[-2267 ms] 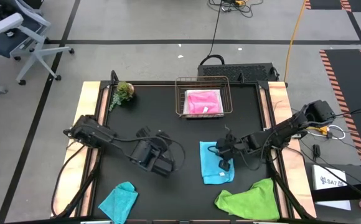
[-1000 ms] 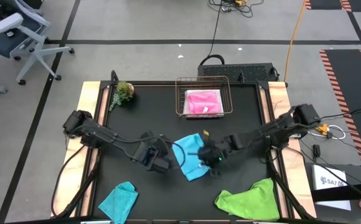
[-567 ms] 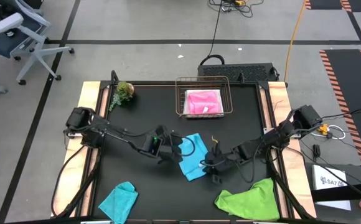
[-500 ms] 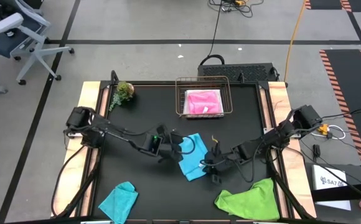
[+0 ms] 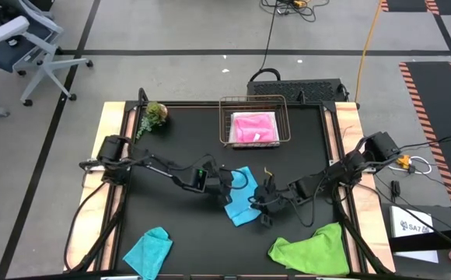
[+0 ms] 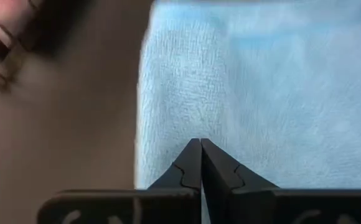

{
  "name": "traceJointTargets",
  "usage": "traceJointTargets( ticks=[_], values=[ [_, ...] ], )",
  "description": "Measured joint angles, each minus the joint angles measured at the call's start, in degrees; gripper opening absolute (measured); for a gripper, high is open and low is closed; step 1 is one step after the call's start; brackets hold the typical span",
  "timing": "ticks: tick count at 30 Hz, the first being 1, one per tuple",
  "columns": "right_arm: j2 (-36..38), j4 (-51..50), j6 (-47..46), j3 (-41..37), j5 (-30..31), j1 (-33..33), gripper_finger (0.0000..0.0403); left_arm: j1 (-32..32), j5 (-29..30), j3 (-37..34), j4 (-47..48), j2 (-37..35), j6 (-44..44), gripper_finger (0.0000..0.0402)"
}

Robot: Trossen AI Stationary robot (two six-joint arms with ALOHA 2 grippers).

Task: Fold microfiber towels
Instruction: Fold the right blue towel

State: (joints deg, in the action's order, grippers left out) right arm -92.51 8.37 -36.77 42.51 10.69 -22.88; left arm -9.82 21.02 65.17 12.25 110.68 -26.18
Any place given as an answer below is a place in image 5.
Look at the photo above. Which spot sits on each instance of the black perforated computer case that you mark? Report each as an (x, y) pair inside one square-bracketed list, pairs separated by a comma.
[(311, 89)]

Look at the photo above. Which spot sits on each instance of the grey office chair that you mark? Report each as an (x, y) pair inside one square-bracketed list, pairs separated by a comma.
[(0, 54)]

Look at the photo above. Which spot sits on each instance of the pink microfiber towel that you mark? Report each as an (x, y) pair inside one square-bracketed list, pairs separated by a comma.
[(254, 126)]

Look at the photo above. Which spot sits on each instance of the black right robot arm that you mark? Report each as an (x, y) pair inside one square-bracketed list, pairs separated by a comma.
[(350, 167)]

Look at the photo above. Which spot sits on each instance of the light blue microfiber towel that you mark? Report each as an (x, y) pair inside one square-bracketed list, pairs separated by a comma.
[(245, 210)]

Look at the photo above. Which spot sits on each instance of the green microfiber towel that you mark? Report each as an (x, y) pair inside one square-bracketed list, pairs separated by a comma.
[(315, 253)]

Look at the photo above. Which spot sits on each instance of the black metal bar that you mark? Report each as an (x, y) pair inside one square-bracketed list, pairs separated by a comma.
[(431, 241)]

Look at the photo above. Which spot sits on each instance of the wooden table side board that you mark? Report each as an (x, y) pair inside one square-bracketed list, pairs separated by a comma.
[(89, 218), (369, 218)]

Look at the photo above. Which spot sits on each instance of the yellow label tag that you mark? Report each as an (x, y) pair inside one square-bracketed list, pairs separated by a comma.
[(267, 171)]

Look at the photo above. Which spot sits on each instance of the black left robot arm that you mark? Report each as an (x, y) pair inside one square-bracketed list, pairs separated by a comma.
[(151, 165)]

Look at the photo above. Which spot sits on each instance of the small potted green plant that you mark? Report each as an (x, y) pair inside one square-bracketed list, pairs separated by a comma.
[(155, 113)]

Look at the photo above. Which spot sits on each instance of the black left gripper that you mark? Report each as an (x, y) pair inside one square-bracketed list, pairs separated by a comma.
[(219, 186)]

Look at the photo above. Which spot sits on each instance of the black mat orange striped edge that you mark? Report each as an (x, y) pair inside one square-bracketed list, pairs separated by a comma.
[(435, 116), (406, 4)]

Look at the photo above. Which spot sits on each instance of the white paper sign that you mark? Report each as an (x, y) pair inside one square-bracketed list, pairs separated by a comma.
[(408, 218)]

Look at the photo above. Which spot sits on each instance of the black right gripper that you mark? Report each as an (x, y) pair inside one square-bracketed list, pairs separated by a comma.
[(268, 198)]

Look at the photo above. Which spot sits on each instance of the teal microfiber towel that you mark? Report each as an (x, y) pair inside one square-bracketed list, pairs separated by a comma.
[(147, 253)]

